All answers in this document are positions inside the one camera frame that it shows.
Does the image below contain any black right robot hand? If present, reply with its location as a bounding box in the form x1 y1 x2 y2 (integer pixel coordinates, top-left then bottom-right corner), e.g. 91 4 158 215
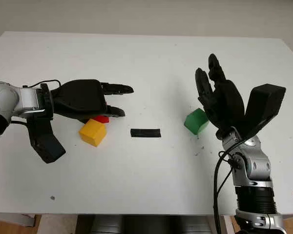
194 53 246 140

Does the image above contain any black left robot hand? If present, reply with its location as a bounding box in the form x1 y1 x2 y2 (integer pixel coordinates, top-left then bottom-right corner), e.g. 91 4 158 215
48 79 134 125

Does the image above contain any red block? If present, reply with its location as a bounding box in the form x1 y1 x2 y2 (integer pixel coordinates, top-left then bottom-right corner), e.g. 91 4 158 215
92 116 110 124

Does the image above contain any yellow block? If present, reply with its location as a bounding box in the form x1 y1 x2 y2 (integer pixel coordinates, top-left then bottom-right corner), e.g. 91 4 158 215
79 118 106 147

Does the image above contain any green block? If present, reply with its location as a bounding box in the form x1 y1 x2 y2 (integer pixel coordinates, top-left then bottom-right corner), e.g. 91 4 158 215
184 108 209 136

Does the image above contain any black tape strip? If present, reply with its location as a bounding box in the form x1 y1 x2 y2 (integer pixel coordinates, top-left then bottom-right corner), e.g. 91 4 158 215
130 128 161 139

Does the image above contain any white table leg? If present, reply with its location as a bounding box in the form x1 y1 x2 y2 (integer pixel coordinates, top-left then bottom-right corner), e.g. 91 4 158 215
223 214 236 234
21 214 36 227

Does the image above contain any dark robot torso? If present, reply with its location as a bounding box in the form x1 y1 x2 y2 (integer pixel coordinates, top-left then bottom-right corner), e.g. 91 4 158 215
77 214 213 234

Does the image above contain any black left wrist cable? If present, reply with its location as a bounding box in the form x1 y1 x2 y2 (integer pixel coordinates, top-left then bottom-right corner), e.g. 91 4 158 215
21 79 62 89

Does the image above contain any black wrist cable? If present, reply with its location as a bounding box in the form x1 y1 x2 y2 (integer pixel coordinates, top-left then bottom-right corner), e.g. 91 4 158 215
21 79 62 89
212 136 247 234

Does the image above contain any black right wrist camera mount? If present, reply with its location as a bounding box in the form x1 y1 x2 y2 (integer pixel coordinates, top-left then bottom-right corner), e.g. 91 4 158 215
239 83 286 142

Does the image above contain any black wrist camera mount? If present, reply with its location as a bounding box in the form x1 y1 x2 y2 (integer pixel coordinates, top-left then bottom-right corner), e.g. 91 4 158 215
239 83 286 142
26 82 66 164

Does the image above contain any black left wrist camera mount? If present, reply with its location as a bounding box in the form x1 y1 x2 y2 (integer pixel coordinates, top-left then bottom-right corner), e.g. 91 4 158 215
26 82 66 164

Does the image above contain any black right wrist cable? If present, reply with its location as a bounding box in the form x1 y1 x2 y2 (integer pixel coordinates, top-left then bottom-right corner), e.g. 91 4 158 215
212 136 247 234

